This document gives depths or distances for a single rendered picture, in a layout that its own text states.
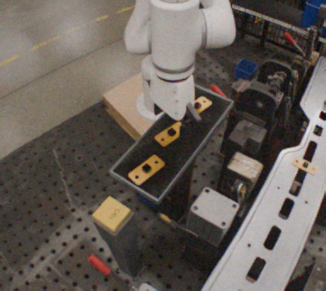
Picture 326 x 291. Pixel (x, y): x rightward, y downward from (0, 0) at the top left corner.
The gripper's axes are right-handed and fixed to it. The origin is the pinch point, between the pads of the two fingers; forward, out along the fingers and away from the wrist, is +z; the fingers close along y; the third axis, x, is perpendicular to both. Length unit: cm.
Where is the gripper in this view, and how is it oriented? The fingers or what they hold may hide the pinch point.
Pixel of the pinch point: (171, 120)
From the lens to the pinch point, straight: 73.0
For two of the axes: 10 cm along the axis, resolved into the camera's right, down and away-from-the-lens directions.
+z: 0.0, 6.5, 7.6
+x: 7.7, -4.9, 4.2
